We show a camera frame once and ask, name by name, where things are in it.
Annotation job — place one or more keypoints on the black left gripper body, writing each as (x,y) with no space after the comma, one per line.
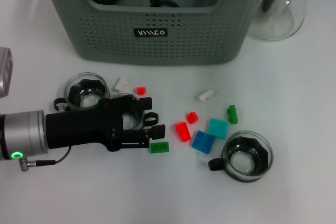
(78,129)

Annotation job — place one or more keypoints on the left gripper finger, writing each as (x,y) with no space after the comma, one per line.
(145,103)
(158,132)

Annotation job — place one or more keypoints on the glass teacup black base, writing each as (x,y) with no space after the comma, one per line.
(84,85)
(131,120)
(164,1)
(246,163)

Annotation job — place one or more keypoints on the grey-green perforated storage bin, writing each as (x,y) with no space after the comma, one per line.
(183,45)

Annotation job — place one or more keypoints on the small red toy brick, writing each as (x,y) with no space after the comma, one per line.
(141,90)
(192,118)

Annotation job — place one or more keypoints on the green toy brick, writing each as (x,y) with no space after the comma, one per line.
(232,115)
(159,147)

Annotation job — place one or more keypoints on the red slope toy brick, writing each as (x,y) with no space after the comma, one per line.
(183,132)

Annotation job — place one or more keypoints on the white toy brick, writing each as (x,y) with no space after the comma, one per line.
(123,84)
(205,96)

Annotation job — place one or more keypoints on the blue square toy plate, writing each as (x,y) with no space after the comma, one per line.
(202,142)

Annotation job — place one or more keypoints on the teal square toy plate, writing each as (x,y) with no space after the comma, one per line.
(218,129)

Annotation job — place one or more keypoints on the glass carafe black lid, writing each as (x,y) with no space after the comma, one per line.
(278,19)

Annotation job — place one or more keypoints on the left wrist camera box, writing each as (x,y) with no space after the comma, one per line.
(5,72)

